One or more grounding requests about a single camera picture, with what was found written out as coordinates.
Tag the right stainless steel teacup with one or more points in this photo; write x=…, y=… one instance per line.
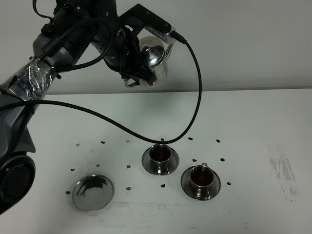
x=201, y=178

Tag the right steel cup saucer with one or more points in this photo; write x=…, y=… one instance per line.
x=185, y=184

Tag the left steel cup saucer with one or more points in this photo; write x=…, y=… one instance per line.
x=171, y=167

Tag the left stainless steel teacup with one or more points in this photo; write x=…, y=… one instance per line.
x=159, y=155

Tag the stainless steel teapot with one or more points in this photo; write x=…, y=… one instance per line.
x=161, y=69

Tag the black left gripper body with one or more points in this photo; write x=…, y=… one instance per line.
x=127, y=26

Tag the stainless steel teacup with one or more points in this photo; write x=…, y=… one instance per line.
x=201, y=178
x=159, y=155

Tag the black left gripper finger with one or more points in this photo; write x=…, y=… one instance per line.
x=146, y=61
x=130, y=74

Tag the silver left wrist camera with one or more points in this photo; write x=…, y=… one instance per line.
x=165, y=37

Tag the steel cup saucer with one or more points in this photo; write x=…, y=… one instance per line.
x=185, y=184
x=171, y=167

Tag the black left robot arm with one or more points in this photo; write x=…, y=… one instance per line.
x=78, y=35

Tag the steel teapot saucer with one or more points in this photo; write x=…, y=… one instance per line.
x=93, y=192

